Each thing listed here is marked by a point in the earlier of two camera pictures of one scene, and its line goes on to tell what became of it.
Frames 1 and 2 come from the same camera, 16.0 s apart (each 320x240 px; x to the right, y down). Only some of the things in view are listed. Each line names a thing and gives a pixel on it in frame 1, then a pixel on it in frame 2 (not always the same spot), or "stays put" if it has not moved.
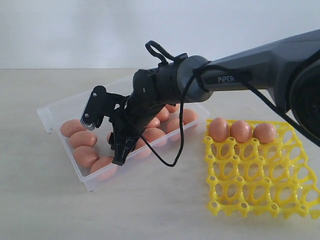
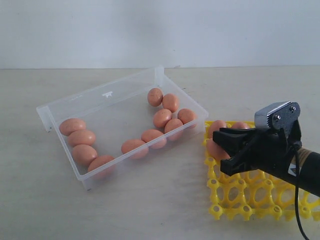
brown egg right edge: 173,125 stays put
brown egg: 155,122 to 213,150
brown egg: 189,116 stays put
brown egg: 82,138 stays put
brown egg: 70,127 stays put
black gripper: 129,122 to 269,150
